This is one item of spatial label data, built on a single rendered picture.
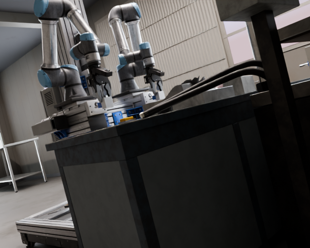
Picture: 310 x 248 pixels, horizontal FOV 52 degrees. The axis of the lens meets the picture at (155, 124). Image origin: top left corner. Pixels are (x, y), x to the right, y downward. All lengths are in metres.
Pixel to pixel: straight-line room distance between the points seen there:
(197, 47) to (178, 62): 0.40
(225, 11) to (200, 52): 3.51
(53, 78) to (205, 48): 2.96
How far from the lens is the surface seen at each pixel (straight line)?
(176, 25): 4.97
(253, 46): 1.56
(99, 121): 2.04
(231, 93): 1.79
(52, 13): 2.03
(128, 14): 2.47
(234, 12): 1.20
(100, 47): 1.85
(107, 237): 1.46
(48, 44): 2.06
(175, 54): 4.96
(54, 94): 2.55
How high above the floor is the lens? 0.79
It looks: 1 degrees down
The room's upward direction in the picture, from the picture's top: 14 degrees counter-clockwise
